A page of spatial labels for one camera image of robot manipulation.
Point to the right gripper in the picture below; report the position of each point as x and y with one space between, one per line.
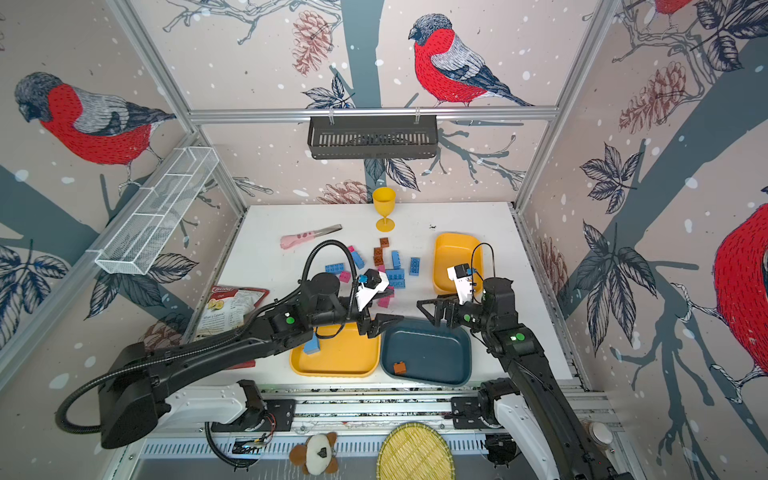
437 319

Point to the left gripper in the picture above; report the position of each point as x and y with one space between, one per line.
376 325

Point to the blue lego brick long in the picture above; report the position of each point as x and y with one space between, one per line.
358 261

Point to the blue lego brick slanted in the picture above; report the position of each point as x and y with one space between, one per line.
312 346

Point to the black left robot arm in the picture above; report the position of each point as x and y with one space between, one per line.
127 403

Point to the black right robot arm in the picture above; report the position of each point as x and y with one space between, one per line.
529 404

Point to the dark teal tray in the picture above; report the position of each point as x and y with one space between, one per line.
436 356

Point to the yellow tray front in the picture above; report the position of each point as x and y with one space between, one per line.
344 354

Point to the yellow tray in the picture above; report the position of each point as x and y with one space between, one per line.
453 249
344 354

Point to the large blue lego brick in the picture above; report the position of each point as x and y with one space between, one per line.
396 278

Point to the yellow tray right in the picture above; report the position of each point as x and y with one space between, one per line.
453 249

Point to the blue lego brick upright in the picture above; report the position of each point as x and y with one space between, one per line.
396 261

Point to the yellow plastic goblet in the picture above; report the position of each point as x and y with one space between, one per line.
384 199

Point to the woven bamboo plate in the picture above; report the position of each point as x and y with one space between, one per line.
415 451

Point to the plush toy dog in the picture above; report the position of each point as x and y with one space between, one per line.
317 455

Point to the red snack bag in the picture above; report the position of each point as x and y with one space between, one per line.
226 309

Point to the black hanging basket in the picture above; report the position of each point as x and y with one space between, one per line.
374 137

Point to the glass jar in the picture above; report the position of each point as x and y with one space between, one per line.
600 434

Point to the aluminium crossbar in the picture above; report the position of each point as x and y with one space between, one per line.
489 113

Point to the white wire mesh basket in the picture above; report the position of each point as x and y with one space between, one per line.
141 238

